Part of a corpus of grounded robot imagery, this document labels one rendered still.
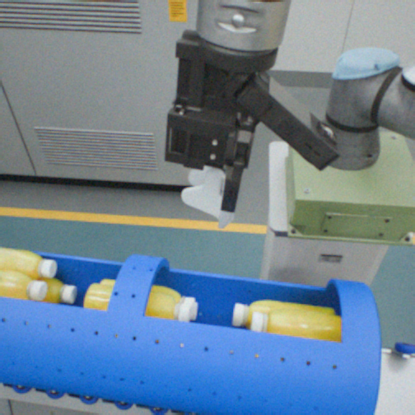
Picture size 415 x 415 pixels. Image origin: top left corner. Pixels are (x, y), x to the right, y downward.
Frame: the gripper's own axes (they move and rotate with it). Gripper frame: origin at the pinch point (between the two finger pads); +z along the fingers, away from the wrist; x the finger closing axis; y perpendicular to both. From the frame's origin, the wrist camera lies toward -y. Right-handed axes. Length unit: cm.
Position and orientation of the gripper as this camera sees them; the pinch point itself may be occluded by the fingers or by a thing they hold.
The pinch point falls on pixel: (229, 219)
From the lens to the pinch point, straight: 51.0
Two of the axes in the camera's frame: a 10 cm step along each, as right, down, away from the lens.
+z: -1.1, 7.7, 6.3
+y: -9.8, -2.0, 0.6
